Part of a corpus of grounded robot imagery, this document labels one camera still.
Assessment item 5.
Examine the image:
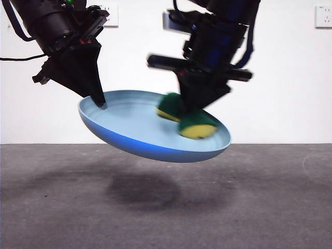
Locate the grey camera box of right gripper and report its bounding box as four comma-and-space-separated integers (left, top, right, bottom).
162, 10, 198, 34

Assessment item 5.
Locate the blue round plate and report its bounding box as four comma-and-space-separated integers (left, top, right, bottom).
77, 90, 231, 163

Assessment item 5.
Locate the yellow sponge with green pad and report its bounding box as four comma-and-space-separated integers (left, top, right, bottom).
156, 92, 218, 140

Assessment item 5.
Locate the white wall socket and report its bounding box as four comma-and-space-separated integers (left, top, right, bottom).
314, 5, 332, 29
100, 4, 119, 28

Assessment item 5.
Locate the black cable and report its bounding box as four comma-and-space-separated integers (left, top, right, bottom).
0, 53, 49, 62

